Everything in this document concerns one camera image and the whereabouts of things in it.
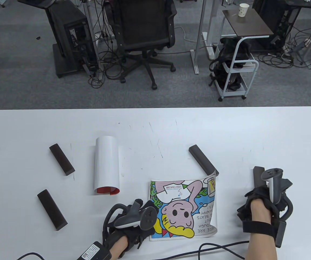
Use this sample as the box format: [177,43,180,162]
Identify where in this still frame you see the person's left hand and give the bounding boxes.
[104,199,156,258]

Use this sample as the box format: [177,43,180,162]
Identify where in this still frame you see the person's right hand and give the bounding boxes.
[237,186,280,220]

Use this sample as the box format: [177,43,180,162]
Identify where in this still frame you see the dark brown bar paperweight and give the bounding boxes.
[253,166,265,188]
[37,189,68,231]
[189,144,219,177]
[49,144,75,176]

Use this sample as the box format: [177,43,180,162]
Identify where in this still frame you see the cartoon pink character poster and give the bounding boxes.
[148,169,219,241]

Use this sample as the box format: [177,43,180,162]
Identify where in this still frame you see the rainbow striped poster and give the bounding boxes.
[94,136,121,195]

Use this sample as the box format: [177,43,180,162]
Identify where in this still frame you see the person's right forearm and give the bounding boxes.
[244,202,279,260]

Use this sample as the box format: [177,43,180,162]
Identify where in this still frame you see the grey and white controller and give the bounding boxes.
[114,202,157,231]
[261,168,284,205]

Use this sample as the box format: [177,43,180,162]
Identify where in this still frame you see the black labelled wrist box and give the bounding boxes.
[77,241,111,260]

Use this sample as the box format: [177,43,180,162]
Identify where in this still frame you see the white rolling cart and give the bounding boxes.
[215,35,259,102]

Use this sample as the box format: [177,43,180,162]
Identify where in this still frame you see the black bag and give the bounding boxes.
[209,37,253,91]

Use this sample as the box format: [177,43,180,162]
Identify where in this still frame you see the white desk leg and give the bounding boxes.
[190,0,208,75]
[202,0,219,60]

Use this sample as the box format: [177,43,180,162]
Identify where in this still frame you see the brown side table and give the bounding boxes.
[222,9,274,38]

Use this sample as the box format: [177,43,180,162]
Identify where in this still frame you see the white paper cup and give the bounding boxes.
[238,3,250,18]

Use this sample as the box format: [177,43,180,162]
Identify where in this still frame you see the black computer tower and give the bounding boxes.
[253,0,302,52]
[46,4,98,79]

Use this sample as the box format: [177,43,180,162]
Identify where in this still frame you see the black office chair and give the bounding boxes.
[105,0,177,90]

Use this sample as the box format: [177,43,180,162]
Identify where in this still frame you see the grey desk leg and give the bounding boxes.
[84,0,103,80]

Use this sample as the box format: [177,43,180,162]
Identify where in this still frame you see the black wrist strap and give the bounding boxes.
[242,221,279,240]

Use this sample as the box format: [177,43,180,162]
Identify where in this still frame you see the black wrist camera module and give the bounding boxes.
[275,221,287,248]

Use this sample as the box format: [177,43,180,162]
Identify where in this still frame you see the tangle of black cables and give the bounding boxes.
[88,0,125,88]
[257,16,311,69]

